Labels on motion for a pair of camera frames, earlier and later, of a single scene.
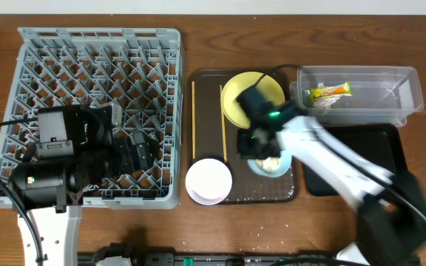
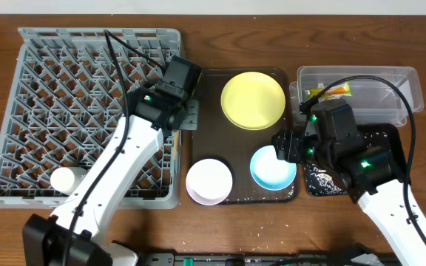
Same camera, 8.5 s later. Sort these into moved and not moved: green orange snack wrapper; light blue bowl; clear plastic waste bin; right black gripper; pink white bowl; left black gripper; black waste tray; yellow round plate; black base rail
Moved: right black gripper; light blue bowl; left black gripper
Not moved: yellow round plate; black waste tray; black base rail; pink white bowl; clear plastic waste bin; green orange snack wrapper
